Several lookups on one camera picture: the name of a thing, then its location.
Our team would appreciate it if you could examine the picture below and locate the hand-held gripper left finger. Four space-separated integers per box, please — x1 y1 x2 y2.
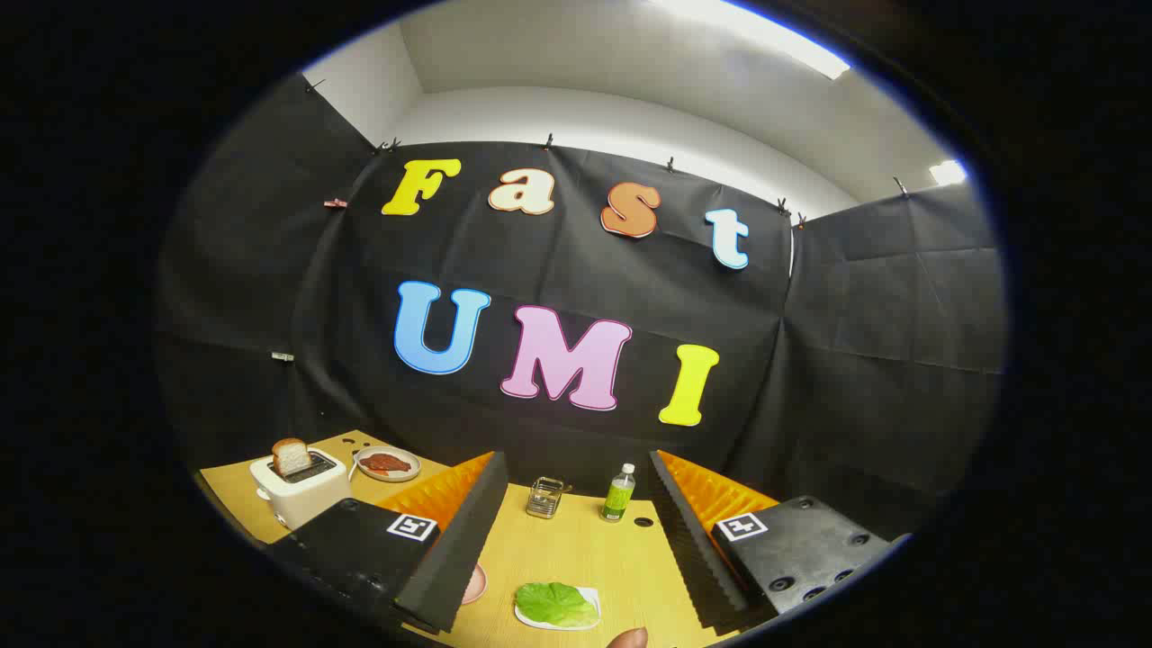
270 450 509 635

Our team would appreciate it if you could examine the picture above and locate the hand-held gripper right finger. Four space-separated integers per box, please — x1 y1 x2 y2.
648 448 912 631

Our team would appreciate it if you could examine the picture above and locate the green lettuce leaf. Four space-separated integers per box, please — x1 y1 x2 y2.
515 581 599 628

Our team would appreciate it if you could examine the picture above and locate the toasted white bread slice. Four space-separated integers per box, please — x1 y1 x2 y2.
272 438 312 478

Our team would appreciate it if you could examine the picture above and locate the green label drink bottle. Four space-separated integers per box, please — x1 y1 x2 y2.
600 463 637 523

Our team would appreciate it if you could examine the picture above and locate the grey round plate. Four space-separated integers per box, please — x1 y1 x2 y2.
354 446 422 483

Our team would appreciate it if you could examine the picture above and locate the white plate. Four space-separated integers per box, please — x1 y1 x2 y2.
513 585 602 632

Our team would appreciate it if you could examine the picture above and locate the white toaster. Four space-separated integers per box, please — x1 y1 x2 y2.
249 447 354 530

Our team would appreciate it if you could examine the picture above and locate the long ceiling light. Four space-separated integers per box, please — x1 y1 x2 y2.
648 0 851 80

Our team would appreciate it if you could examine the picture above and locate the metal wire rack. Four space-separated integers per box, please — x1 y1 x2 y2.
526 477 566 520

